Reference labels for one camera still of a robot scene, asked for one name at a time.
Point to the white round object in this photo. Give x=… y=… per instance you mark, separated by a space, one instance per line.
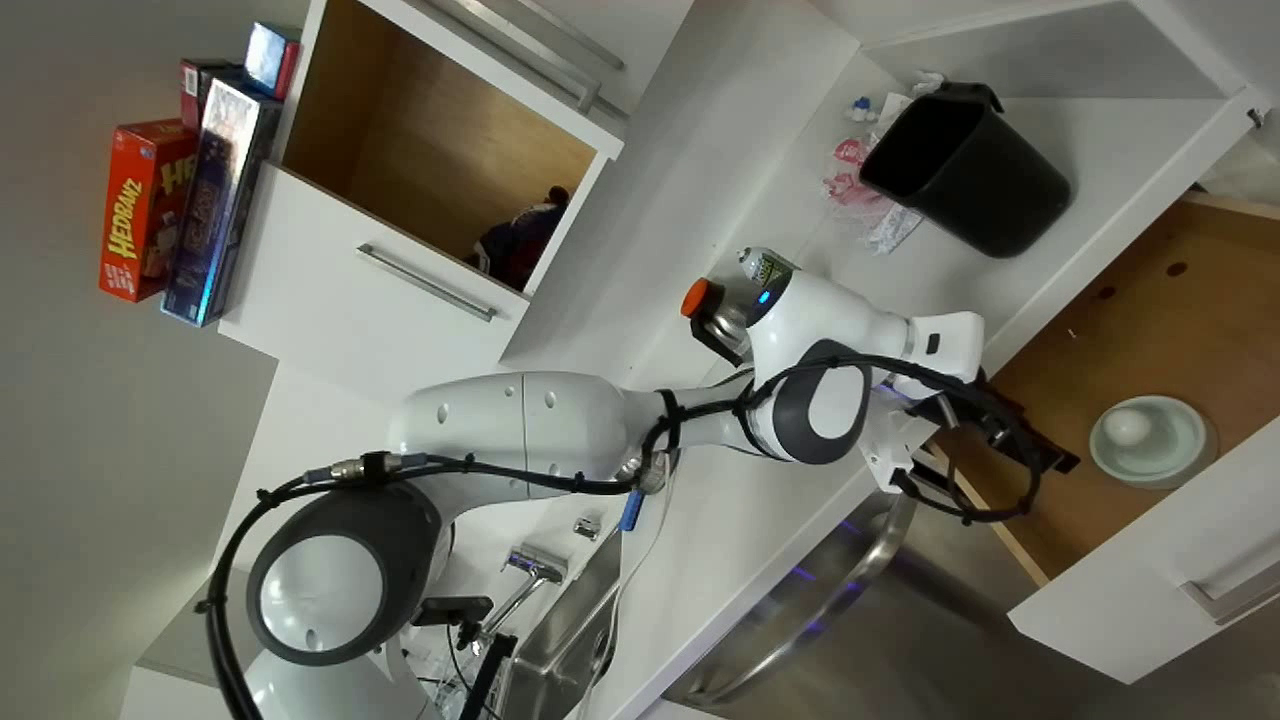
x=1150 y=440

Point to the can with green label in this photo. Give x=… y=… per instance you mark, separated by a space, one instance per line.
x=766 y=266

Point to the blue game box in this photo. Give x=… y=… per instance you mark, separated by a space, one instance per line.
x=215 y=205

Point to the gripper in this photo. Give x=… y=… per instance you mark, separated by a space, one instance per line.
x=995 y=415

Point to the heap of plastic packets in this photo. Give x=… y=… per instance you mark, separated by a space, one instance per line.
x=860 y=185

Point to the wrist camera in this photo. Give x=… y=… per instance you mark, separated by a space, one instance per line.
x=893 y=450

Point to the small blue box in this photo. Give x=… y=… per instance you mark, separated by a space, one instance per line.
x=270 y=58

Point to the dark red game box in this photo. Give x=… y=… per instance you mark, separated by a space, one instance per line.
x=195 y=90

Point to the black plastic bin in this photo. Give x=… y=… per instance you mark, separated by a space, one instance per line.
x=975 y=180

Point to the bottle with orange cap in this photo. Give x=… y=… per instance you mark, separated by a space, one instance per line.
x=702 y=298

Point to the deep white drawer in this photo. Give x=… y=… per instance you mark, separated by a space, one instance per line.
x=360 y=290

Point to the dark cloth bundle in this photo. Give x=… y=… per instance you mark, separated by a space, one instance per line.
x=520 y=240

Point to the white drawer with wooden bottom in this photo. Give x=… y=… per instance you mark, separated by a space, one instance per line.
x=1130 y=330

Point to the camera on mount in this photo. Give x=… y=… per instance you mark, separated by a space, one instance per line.
x=455 y=610

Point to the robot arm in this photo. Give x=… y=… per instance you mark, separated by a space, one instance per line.
x=560 y=425

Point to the silver tap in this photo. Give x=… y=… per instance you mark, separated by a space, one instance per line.
x=530 y=575

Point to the stainless steel appliance door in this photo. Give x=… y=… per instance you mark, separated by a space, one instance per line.
x=900 y=620

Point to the steel sink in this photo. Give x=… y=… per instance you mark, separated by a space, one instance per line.
x=560 y=640

